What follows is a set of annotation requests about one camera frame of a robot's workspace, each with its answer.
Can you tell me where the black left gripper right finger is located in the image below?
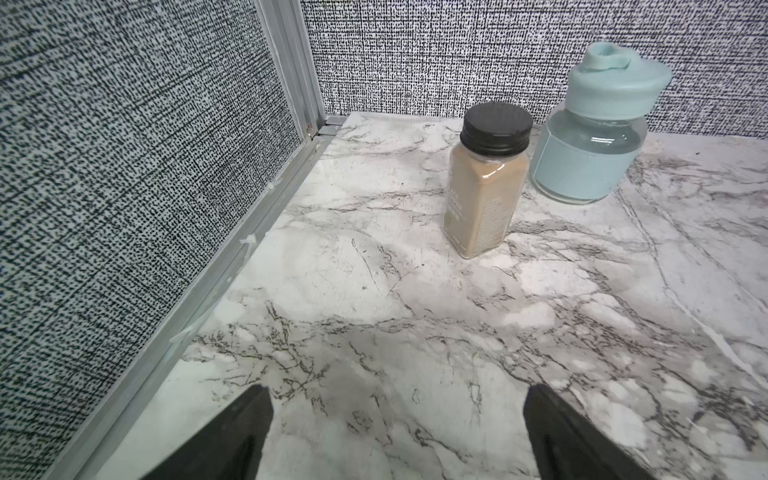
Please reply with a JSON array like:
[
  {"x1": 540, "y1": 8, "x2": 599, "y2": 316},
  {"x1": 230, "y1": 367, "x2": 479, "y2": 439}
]
[{"x1": 523, "y1": 384, "x2": 653, "y2": 480}]

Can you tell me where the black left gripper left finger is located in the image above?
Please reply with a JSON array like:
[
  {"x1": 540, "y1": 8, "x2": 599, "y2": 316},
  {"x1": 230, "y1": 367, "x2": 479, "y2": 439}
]
[{"x1": 144, "y1": 385, "x2": 274, "y2": 480}]

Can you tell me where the brown spice jar black lid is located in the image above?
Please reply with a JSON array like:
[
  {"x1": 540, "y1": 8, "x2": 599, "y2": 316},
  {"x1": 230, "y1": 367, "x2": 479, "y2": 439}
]
[{"x1": 443, "y1": 101, "x2": 533, "y2": 259}]

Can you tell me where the mint green lidded jar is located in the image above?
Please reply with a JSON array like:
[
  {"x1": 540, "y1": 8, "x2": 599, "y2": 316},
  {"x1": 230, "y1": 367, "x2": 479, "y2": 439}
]
[{"x1": 529, "y1": 42, "x2": 672, "y2": 205}]

